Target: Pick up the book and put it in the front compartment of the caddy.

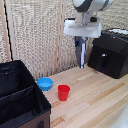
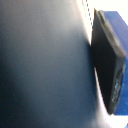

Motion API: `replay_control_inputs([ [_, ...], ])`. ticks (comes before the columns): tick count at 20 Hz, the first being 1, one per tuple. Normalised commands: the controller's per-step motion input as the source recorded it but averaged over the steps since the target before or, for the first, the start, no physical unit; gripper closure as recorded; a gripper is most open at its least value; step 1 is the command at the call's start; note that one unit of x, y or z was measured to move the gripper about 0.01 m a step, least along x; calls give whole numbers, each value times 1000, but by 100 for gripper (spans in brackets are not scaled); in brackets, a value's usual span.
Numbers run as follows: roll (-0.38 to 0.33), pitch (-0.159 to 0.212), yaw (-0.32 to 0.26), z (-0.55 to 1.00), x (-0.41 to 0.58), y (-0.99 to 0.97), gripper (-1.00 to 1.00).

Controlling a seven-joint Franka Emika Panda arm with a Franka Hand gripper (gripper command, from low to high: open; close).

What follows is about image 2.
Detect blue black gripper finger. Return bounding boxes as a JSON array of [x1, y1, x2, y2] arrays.
[[90, 8, 128, 118]]

